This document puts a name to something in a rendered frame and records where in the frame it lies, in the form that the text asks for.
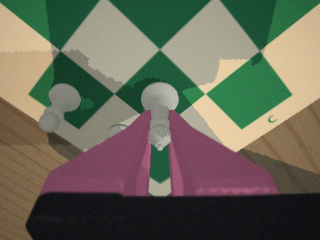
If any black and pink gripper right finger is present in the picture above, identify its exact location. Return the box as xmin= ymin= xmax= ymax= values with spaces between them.
xmin=168 ymin=110 xmax=280 ymax=196

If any white pawn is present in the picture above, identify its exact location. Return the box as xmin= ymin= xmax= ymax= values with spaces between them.
xmin=106 ymin=124 xmax=128 ymax=139
xmin=39 ymin=83 xmax=81 ymax=132

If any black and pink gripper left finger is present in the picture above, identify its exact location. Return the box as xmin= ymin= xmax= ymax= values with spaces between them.
xmin=38 ymin=110 xmax=151 ymax=197

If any green and cream chessboard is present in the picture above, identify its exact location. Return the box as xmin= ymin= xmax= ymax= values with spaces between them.
xmin=0 ymin=0 xmax=320 ymax=152

